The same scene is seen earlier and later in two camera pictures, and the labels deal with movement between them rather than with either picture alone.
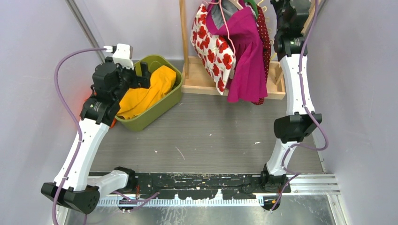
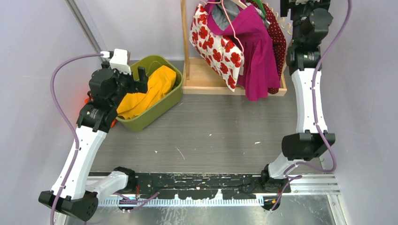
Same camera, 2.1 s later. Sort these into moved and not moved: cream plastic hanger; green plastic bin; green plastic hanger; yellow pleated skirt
Moved: cream plastic hanger; green plastic hanger
Not moved: green plastic bin; yellow pleated skirt
